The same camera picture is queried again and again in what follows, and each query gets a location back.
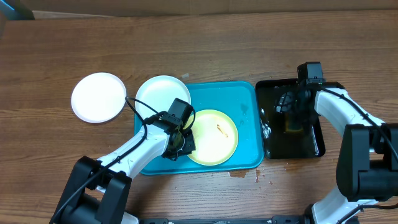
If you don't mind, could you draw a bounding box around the yellow green plate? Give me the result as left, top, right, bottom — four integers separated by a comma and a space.
186, 110, 239, 166

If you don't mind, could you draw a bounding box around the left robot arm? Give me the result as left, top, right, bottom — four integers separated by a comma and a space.
50, 98, 195, 223

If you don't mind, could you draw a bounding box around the black water tray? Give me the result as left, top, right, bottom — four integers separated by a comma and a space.
255, 78, 326, 159

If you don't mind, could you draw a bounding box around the green yellow sponge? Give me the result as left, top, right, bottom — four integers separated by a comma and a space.
285, 119, 303, 133

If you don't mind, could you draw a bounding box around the white plate with stain left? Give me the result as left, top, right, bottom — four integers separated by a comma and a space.
134, 75, 192, 121

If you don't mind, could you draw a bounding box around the teal plastic tray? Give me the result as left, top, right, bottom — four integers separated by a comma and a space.
141, 81, 264, 175

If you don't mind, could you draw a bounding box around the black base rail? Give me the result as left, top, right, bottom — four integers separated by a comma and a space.
139, 215, 311, 224

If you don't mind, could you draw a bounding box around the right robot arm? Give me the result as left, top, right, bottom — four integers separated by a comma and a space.
275, 62, 397, 224

